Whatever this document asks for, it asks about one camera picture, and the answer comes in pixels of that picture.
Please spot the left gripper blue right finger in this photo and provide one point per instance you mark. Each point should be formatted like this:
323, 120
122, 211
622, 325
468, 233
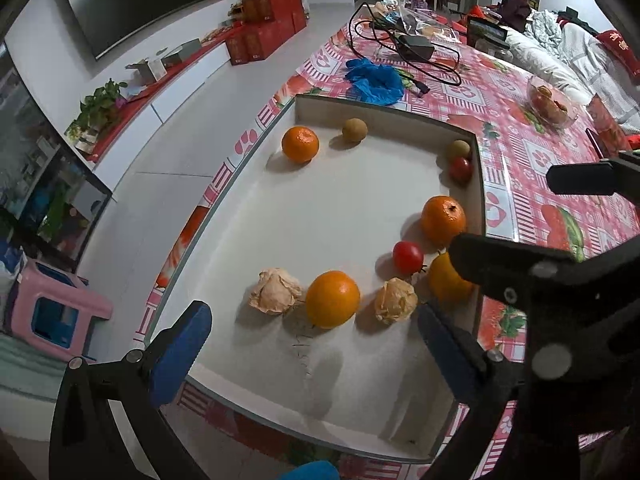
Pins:
483, 380

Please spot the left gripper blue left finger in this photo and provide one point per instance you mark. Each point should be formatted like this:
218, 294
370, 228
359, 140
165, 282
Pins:
85, 442

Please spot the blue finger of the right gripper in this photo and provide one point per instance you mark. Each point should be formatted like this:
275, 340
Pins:
495, 265
592, 178

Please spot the red tomato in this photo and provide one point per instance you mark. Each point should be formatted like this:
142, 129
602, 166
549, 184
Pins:
460, 170
408, 257

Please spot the large orange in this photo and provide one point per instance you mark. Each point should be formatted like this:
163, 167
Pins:
331, 300

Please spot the brown kiwi fruit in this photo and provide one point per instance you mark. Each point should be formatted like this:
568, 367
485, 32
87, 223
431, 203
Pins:
354, 130

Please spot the black smartphone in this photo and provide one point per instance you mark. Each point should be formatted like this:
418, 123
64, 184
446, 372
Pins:
595, 143

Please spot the orange near tray edge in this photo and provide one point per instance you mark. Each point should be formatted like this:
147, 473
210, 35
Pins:
445, 284

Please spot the glass bowl of snacks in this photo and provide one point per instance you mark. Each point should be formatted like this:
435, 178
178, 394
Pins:
550, 104

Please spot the tangerine middle of tray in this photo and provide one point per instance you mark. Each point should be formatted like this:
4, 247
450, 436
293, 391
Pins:
442, 219

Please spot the dried husk fruit right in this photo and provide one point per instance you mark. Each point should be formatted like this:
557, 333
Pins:
395, 301

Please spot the dried husk fruit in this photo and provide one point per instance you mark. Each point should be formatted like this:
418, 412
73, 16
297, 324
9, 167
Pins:
395, 301
276, 292

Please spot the small kiwi in tray corner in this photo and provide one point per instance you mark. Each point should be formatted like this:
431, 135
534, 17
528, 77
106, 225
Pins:
459, 149

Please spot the red embroidered cushion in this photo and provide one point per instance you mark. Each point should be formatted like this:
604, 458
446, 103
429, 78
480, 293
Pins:
614, 42

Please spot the white quilted sofa cover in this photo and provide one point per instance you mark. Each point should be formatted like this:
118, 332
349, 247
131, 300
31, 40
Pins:
578, 64

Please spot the pink plastic stool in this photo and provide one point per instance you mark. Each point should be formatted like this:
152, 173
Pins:
54, 311

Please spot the strawberry pattern tablecloth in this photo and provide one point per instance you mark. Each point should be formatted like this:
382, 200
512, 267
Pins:
512, 153

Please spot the small framed tablet screen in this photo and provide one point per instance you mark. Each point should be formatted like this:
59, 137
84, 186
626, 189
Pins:
482, 29

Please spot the white shallow tray box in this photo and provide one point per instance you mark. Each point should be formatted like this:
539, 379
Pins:
365, 387

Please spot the black power adapter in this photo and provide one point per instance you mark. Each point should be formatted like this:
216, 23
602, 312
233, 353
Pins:
414, 48

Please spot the dried husk fruit left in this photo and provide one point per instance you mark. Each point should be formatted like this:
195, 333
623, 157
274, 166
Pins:
276, 292

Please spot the blue crumpled gloves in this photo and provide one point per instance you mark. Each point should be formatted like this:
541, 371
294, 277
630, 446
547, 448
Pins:
371, 83

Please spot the small tangerine far tray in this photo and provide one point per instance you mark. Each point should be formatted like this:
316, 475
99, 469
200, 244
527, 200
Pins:
300, 144

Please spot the white tv cabinet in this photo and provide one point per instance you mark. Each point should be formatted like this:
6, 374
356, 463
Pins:
140, 118

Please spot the potted green plant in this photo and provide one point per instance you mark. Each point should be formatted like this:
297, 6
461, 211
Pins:
98, 111

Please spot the red gift boxes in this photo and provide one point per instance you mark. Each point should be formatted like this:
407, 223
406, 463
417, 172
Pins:
265, 26

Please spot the small cardboard box on cabinet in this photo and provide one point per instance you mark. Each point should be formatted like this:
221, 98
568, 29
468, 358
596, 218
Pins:
150, 70

